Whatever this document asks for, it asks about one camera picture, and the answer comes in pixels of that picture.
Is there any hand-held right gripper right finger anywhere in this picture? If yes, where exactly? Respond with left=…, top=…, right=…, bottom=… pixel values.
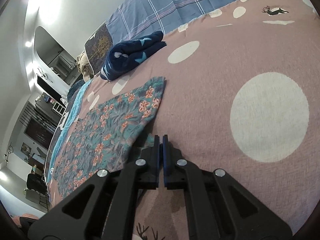
left=162, top=134, right=293, bottom=240

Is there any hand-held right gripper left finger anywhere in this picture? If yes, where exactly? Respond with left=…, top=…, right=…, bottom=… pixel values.
left=27, top=135, right=160, bottom=240

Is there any teal floral shirt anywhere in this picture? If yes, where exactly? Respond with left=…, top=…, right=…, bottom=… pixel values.
left=54, top=76, right=167, bottom=198

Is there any beige clothes pile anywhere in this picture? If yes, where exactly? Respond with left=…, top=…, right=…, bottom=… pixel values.
left=76, top=51, right=93, bottom=83

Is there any light blue blanket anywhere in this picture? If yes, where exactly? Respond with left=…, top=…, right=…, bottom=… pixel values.
left=45, top=81, right=90, bottom=188

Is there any navy star print fleece garment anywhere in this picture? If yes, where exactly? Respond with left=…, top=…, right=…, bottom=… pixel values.
left=100, top=31, right=167, bottom=82

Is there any navy white print blanket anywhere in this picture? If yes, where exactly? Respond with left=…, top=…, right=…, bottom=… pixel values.
left=49, top=80, right=85, bottom=155

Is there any black chair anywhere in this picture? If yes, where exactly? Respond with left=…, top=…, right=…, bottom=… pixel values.
left=26, top=173, right=47, bottom=192

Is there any dark tree print pillow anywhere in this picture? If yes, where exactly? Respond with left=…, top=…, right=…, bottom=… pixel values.
left=84, top=21, right=114, bottom=77

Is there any blue plaid pillow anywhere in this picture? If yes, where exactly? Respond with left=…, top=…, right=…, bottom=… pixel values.
left=106, top=0, right=272, bottom=46

